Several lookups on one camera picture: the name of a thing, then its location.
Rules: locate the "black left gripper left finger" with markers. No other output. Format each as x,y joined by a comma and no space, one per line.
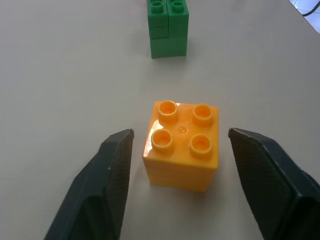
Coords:
96,190

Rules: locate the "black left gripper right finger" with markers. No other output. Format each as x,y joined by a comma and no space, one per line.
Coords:
277,185

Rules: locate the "orange studded building block cube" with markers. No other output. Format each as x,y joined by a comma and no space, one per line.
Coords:
181,147

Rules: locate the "green studded building block cube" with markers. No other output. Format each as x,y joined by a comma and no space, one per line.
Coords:
168,28

